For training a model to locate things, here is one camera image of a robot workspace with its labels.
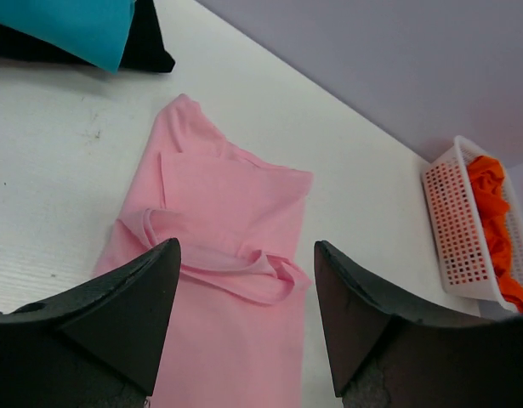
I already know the folded teal t-shirt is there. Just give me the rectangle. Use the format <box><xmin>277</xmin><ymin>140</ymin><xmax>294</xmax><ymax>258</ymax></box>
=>
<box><xmin>0</xmin><ymin>0</ymin><xmax>135</xmax><ymax>72</ymax></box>

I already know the pink t-shirt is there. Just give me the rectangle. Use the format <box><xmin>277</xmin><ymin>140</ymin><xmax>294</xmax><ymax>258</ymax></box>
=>
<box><xmin>94</xmin><ymin>95</ymin><xmax>312</xmax><ymax>407</ymax></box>

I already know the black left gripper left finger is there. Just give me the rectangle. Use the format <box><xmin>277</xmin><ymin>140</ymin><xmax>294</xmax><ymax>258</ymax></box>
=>
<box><xmin>0</xmin><ymin>239</ymin><xmax>181</xmax><ymax>407</ymax></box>

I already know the white plastic basket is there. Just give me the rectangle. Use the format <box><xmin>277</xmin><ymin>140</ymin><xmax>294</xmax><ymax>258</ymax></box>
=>
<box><xmin>422</xmin><ymin>136</ymin><xmax>518</xmax><ymax>312</ymax></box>

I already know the orange t-shirt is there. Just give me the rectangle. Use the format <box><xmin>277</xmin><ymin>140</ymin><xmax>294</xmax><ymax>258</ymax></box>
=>
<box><xmin>467</xmin><ymin>156</ymin><xmax>523</xmax><ymax>313</ymax></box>

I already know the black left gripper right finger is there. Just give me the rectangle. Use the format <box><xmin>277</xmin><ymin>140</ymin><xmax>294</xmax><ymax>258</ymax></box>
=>
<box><xmin>314</xmin><ymin>241</ymin><xmax>523</xmax><ymax>407</ymax></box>

